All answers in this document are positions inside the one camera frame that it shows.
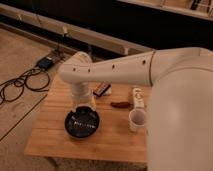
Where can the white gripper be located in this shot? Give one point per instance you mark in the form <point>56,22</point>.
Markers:
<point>82,95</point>

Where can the black ceramic bowl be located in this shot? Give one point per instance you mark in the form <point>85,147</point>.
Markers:
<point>82,123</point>

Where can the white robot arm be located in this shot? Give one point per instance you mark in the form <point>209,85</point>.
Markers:
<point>180,107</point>

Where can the dark rectangular box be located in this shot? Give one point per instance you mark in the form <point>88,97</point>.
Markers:
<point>101,89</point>

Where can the brown oblong food piece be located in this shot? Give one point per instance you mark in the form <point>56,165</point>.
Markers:
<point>120,104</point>

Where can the black power adapter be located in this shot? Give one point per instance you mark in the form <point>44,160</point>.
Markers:
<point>45,63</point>

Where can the white tube bottle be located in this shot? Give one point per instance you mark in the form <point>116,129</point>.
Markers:
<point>138,101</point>

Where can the wooden table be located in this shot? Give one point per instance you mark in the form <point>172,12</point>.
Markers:
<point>113,140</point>

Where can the white mug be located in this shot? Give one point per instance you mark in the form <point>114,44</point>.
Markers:
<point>137,119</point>

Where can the long wooden rail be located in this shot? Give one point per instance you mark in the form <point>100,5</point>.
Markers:
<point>81,34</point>

